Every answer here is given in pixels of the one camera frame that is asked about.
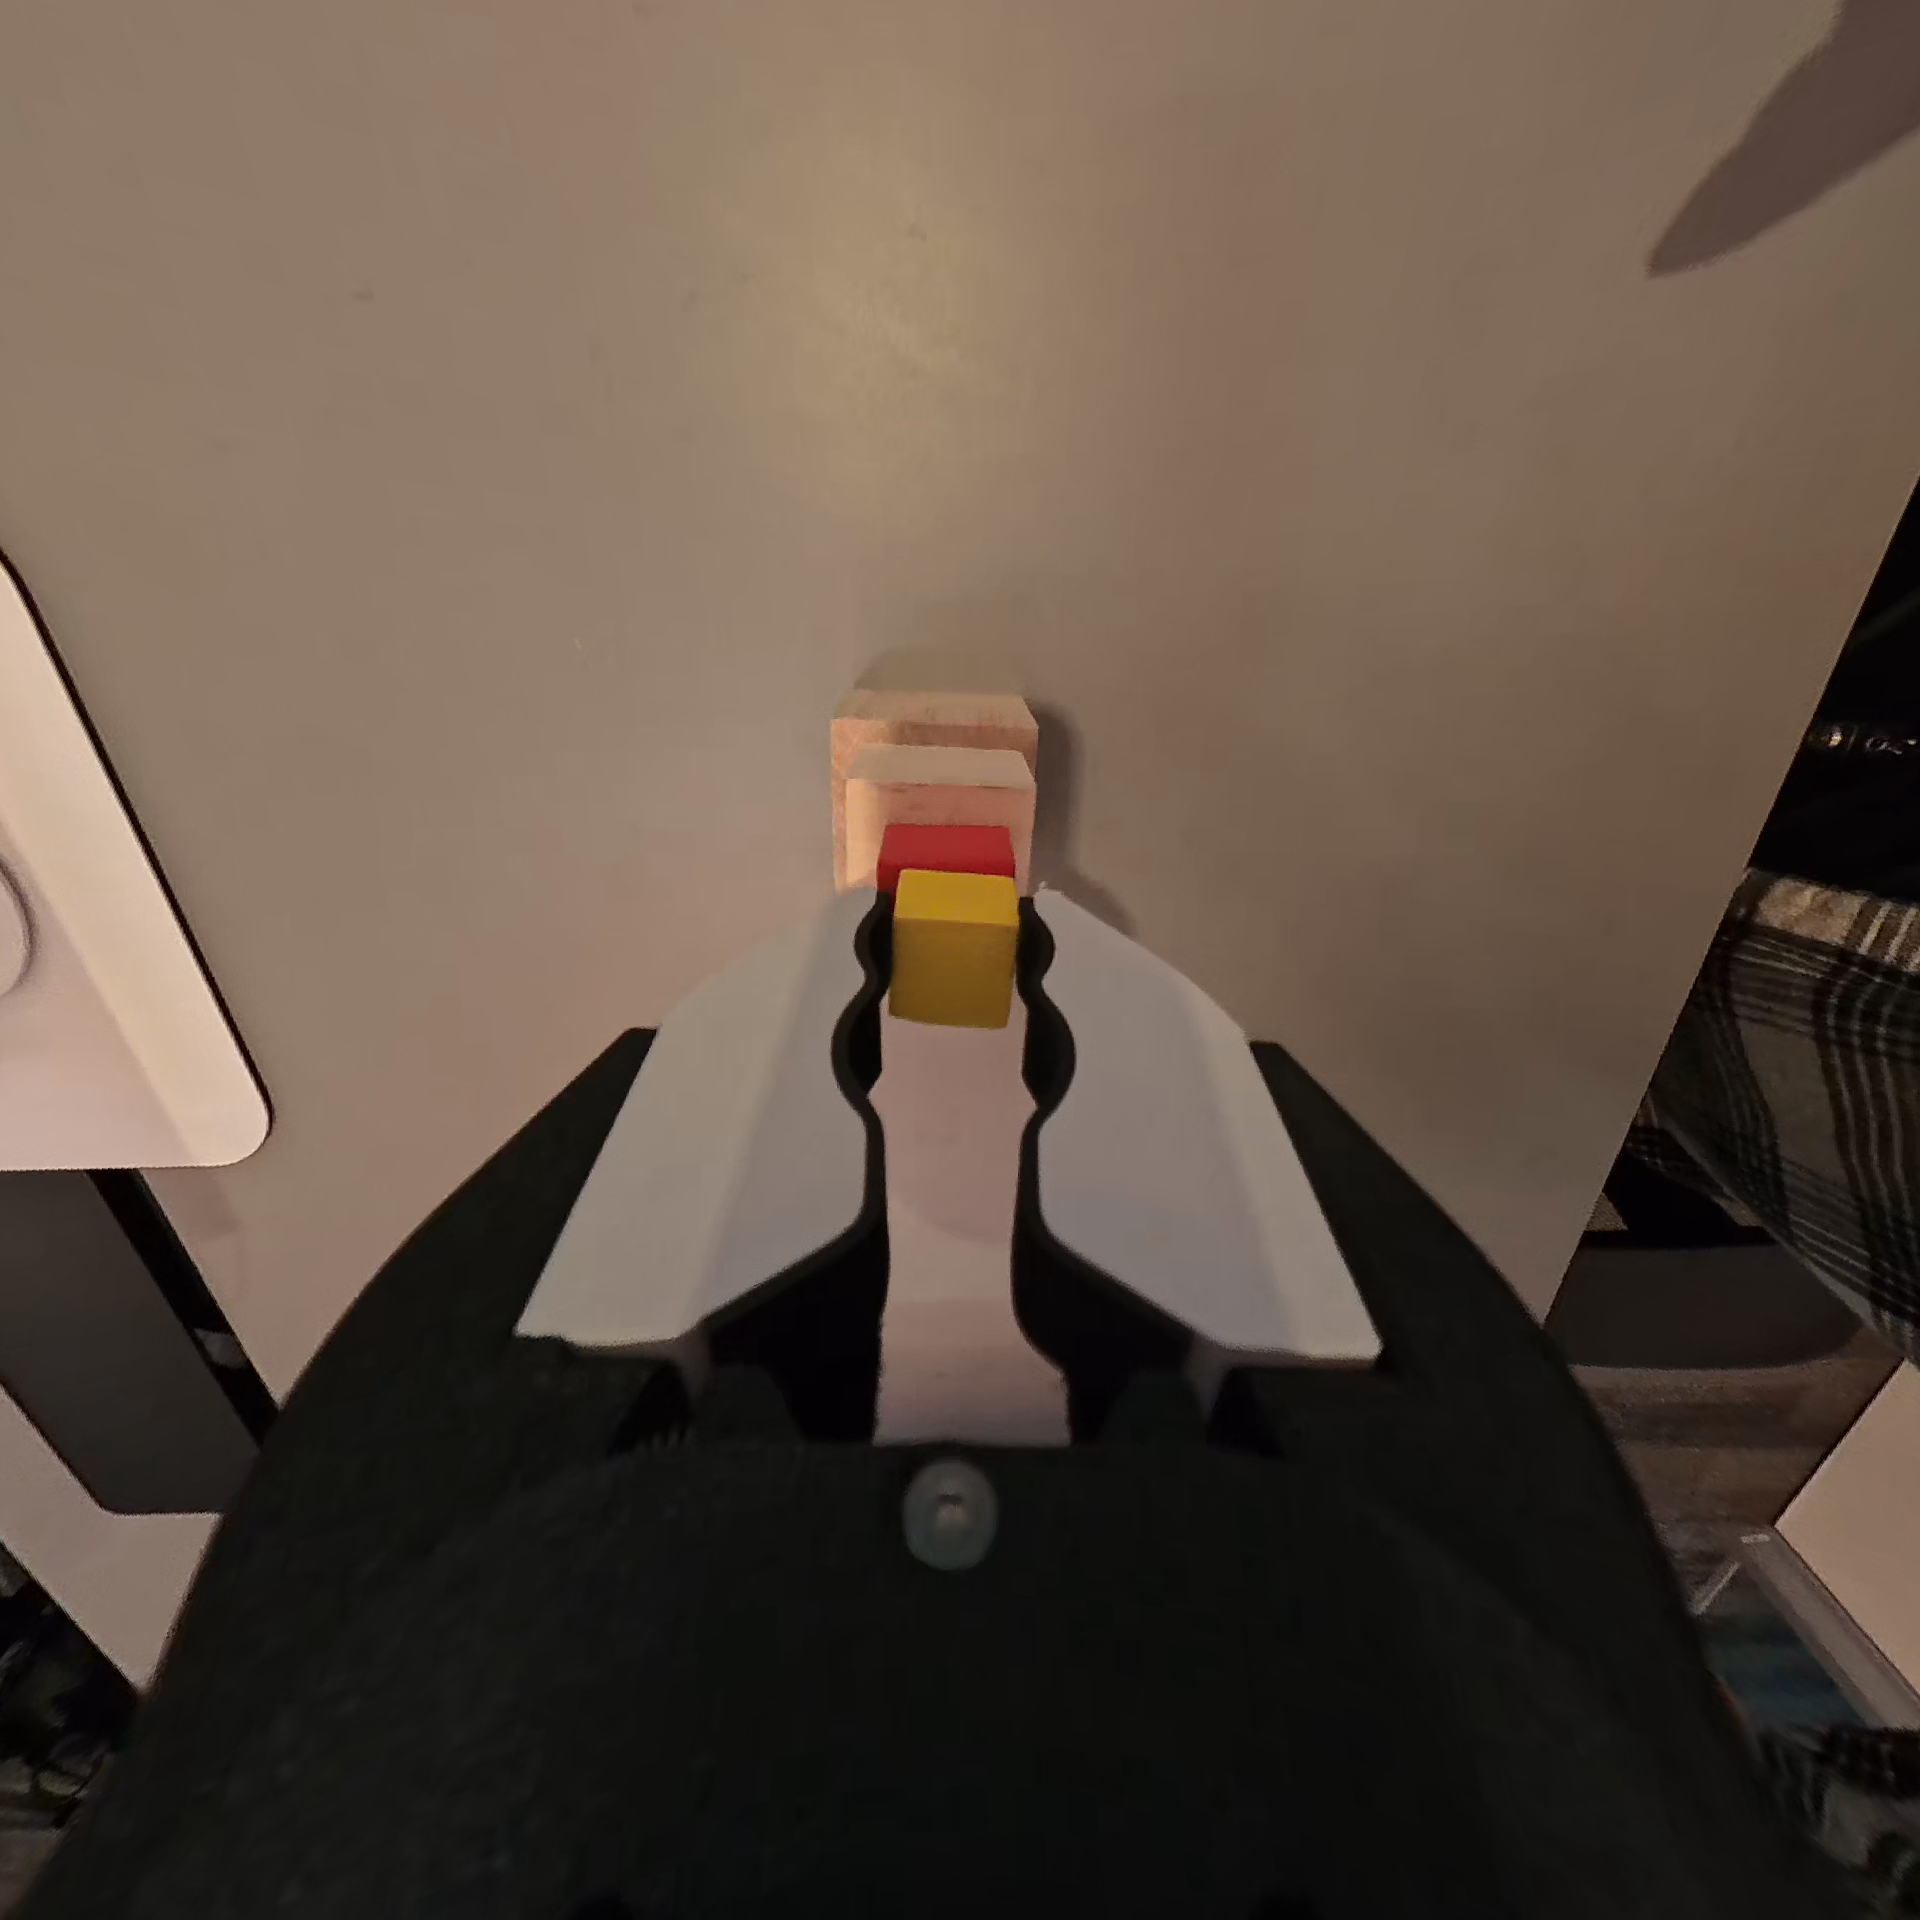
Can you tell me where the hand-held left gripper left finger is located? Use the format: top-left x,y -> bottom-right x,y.
511,884 -> 897,1445

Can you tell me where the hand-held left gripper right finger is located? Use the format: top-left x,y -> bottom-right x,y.
1004,884 -> 1384,1445

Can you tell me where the yellow wooden cube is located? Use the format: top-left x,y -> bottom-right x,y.
888,871 -> 1019,1029

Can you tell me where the red wooden cube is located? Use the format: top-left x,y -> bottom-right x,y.
876,819 -> 1014,901

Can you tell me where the medium plain wooden cube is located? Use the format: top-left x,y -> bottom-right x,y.
844,742 -> 1037,901

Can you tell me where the large plain wooden cube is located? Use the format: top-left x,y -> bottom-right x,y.
831,689 -> 1043,884

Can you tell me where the person's plaid shirt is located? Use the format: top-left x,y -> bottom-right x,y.
1631,867 -> 1920,1366

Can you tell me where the white document stand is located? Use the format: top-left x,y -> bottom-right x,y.
0,555 -> 275,1171

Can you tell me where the black desk cable cover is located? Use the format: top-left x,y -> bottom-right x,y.
0,1168 -> 261,1519

